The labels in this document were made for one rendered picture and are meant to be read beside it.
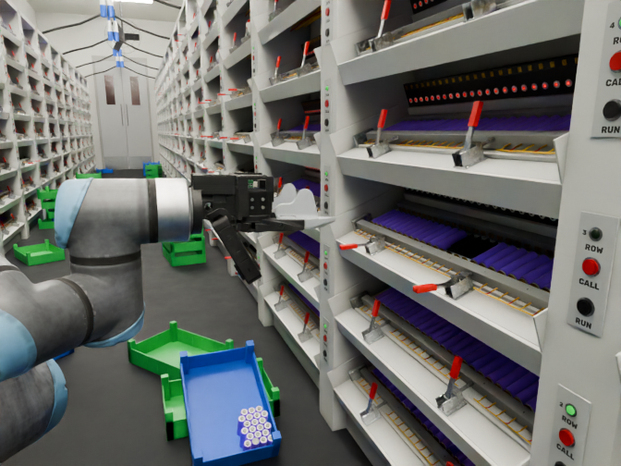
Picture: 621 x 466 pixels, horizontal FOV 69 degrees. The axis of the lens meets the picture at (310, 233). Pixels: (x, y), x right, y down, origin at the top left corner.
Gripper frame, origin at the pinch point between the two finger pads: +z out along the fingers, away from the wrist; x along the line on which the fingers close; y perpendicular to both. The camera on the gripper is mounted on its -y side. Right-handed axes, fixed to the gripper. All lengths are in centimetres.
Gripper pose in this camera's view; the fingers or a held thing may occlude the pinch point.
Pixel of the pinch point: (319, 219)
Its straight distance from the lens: 72.8
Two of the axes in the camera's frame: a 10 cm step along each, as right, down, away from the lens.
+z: 9.4, -0.4, 3.5
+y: 0.3, -9.8, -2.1
